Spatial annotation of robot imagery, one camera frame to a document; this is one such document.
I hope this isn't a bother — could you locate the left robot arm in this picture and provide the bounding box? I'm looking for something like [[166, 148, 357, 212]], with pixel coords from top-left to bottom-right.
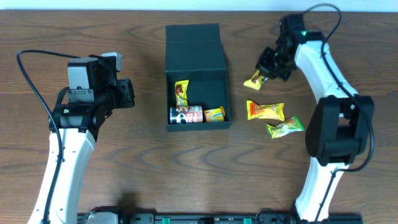
[[29, 52, 134, 223]]

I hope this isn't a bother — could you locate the green yellow snack packet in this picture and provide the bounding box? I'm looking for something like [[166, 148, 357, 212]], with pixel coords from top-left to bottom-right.
[[266, 116, 305, 139]]

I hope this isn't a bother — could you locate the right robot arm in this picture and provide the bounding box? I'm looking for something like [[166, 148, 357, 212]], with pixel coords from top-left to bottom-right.
[[256, 12, 374, 223]]

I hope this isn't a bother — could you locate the red Pringles can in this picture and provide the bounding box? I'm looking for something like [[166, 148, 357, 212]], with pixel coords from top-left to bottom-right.
[[169, 106, 203, 124]]

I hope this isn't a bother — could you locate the yellow peanut butter packet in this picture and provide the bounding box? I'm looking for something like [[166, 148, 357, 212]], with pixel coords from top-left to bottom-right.
[[246, 100, 285, 121]]

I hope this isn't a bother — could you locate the yellow brown snack packet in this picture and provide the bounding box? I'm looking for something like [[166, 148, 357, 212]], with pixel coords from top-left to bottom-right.
[[175, 80, 189, 106]]

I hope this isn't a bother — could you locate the black mounting rail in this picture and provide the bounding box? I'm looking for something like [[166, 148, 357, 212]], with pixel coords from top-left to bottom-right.
[[76, 205, 364, 224]]

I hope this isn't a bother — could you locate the yellow chocolate snack packet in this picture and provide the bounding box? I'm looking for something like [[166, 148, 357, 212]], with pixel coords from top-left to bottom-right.
[[243, 70, 268, 90]]

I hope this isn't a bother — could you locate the dark green box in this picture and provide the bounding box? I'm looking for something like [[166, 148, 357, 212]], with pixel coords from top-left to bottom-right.
[[165, 24, 232, 132]]

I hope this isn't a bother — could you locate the orange biscuit packet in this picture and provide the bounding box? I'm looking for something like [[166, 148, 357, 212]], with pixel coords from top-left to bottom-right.
[[204, 106, 225, 123]]

